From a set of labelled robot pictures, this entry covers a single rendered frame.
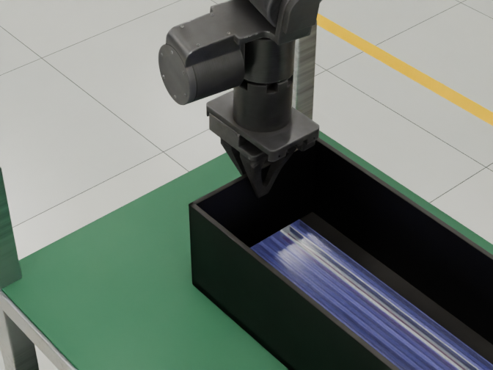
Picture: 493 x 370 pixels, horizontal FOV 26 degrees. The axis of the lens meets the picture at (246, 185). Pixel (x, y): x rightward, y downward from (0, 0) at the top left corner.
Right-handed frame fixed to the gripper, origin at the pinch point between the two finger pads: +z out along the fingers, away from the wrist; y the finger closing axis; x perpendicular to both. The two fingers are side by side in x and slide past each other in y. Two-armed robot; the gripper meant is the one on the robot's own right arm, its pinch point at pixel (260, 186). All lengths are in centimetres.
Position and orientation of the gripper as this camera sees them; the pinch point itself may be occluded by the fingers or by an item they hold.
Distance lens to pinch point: 110.4
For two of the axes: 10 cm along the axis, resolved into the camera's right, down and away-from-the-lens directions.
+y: 6.5, 4.9, -5.8
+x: 7.6, -4.0, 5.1
